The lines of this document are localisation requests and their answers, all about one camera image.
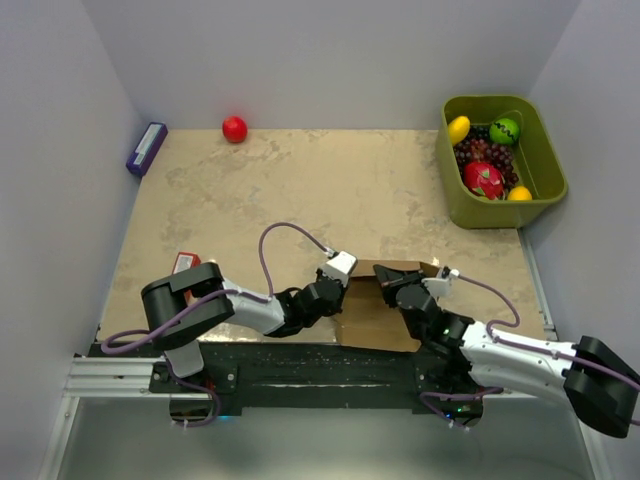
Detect brown cardboard box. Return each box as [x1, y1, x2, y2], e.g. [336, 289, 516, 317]
[334, 259, 440, 352]

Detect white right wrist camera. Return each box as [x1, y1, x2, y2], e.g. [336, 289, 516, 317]
[421, 266, 460, 299]

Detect green striped toy ball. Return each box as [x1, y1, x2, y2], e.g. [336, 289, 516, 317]
[489, 118, 521, 146]

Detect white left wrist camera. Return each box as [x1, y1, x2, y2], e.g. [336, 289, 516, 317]
[320, 251, 358, 288]

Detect small orange fruit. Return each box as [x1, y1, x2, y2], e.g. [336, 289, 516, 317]
[507, 185, 533, 201]

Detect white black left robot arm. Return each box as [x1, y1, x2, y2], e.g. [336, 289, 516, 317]
[141, 252, 357, 392]

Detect yellow lemon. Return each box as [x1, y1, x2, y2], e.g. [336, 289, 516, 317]
[447, 115, 471, 146]

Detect aluminium rail frame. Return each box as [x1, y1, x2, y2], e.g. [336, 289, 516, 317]
[43, 254, 629, 479]

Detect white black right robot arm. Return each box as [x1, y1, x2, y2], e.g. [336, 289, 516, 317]
[373, 264, 639, 438]

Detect dark red grapes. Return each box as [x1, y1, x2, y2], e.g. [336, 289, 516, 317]
[453, 126, 519, 189]

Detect green plastic bin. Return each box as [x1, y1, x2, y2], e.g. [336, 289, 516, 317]
[435, 95, 568, 229]

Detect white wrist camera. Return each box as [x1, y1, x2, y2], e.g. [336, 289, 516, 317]
[421, 266, 460, 299]
[320, 251, 358, 288]

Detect purple rectangular box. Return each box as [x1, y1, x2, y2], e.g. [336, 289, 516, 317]
[126, 122, 168, 178]

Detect red tomato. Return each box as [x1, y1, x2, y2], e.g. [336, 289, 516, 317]
[222, 116, 248, 144]

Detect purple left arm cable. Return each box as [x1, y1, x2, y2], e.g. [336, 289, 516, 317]
[101, 222, 336, 357]

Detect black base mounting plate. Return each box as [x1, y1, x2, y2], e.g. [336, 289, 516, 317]
[122, 342, 483, 422]

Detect red dragon fruit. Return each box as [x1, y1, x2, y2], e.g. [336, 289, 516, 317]
[463, 161, 505, 200]

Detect red rectangular box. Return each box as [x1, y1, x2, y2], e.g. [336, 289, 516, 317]
[172, 251, 201, 274]

